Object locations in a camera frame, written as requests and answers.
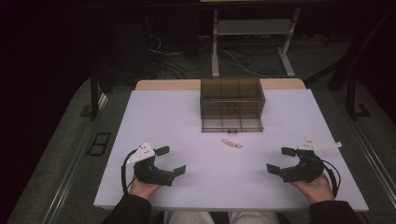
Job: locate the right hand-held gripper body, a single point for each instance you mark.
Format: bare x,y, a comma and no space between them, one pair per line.
308,169

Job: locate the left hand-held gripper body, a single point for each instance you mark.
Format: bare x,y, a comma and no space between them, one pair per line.
151,172

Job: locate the person's left hand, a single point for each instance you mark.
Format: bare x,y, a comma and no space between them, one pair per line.
143,189

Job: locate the person's right hand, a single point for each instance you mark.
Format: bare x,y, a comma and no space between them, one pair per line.
317,189

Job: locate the white table mat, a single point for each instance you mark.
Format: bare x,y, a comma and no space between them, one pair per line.
224,180

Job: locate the person's legs light trousers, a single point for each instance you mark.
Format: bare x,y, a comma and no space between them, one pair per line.
249,218

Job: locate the transparent brown drawer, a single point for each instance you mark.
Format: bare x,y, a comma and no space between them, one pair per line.
232,124

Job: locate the transparent brown drawer box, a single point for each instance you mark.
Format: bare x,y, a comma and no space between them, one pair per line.
232,96

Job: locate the black metal stand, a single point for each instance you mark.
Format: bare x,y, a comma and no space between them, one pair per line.
353,99
94,99

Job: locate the white metal stand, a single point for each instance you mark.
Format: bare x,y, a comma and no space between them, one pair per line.
253,27

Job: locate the aluminium floor rail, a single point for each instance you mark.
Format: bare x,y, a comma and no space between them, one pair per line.
70,180
373,158

